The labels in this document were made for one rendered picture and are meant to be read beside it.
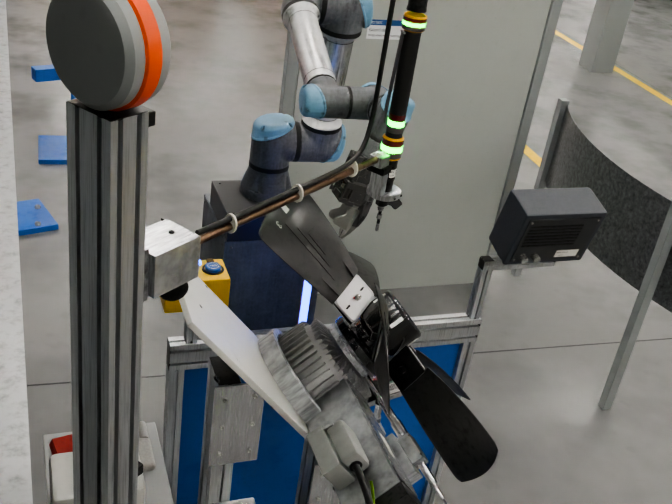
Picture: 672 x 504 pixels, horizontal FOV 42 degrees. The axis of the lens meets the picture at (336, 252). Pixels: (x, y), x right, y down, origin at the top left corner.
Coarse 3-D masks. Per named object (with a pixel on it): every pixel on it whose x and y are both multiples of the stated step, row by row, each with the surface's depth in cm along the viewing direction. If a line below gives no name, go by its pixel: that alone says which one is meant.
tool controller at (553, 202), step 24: (528, 192) 237; (552, 192) 240; (576, 192) 242; (504, 216) 240; (528, 216) 230; (552, 216) 233; (576, 216) 236; (600, 216) 239; (504, 240) 241; (528, 240) 236; (552, 240) 240; (576, 240) 243; (504, 264) 243
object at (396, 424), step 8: (368, 376) 177; (368, 384) 176; (376, 392) 174; (384, 408) 172; (392, 416) 170; (392, 424) 169; (400, 424) 169; (400, 432) 168; (424, 464) 163; (424, 472) 162; (432, 480) 161; (440, 496) 159
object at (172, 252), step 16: (160, 224) 127; (176, 224) 127; (160, 240) 123; (176, 240) 123; (192, 240) 124; (160, 256) 120; (176, 256) 122; (192, 256) 126; (144, 272) 120; (160, 272) 121; (176, 272) 124; (192, 272) 127; (144, 288) 121; (160, 288) 122
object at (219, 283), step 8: (200, 272) 213; (208, 272) 213; (224, 272) 214; (208, 280) 210; (216, 280) 211; (224, 280) 212; (216, 288) 212; (224, 288) 213; (224, 296) 214; (168, 304) 210; (176, 304) 211; (168, 312) 211
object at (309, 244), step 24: (288, 216) 173; (312, 216) 178; (264, 240) 165; (288, 240) 170; (312, 240) 174; (336, 240) 180; (288, 264) 169; (312, 264) 173; (336, 264) 177; (336, 288) 175
